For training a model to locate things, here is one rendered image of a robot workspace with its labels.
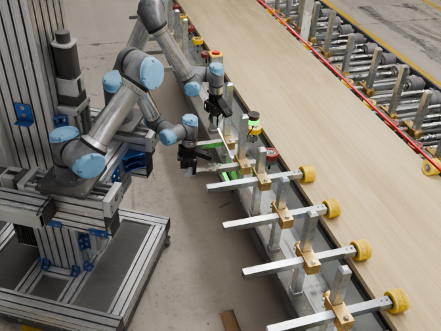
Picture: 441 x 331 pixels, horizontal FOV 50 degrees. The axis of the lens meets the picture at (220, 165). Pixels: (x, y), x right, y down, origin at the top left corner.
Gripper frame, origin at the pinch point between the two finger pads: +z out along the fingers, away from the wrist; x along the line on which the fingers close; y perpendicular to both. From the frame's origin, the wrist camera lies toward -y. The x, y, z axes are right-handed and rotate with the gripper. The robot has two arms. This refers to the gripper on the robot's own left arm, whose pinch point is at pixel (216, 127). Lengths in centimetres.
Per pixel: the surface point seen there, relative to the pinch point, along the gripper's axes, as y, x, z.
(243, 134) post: -21.7, -0.4, -7.5
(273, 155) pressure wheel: -32.5, -12.7, 4.2
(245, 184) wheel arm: -45.8, 17.3, -0.3
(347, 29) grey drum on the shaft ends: 76, -196, 12
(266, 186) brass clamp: -52, 10, 0
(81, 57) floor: 314, -49, 96
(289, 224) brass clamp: -76, 18, 0
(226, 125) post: 1.9, -8.5, 3.1
